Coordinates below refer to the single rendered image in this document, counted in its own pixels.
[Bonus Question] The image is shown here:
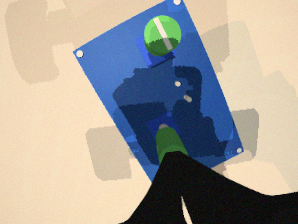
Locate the blue circuit board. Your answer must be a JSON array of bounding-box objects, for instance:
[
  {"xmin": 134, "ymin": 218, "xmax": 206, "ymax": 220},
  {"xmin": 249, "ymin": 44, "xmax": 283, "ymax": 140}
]
[{"xmin": 73, "ymin": 0, "xmax": 243, "ymax": 183}]

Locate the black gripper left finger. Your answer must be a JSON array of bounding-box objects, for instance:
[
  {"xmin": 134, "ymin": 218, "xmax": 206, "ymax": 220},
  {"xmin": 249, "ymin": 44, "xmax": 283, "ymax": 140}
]
[{"xmin": 120, "ymin": 152, "xmax": 188, "ymax": 224}]

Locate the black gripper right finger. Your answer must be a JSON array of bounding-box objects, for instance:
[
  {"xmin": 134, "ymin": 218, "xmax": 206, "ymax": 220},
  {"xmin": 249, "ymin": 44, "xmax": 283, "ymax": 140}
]
[{"xmin": 173, "ymin": 151, "xmax": 298, "ymax": 224}]

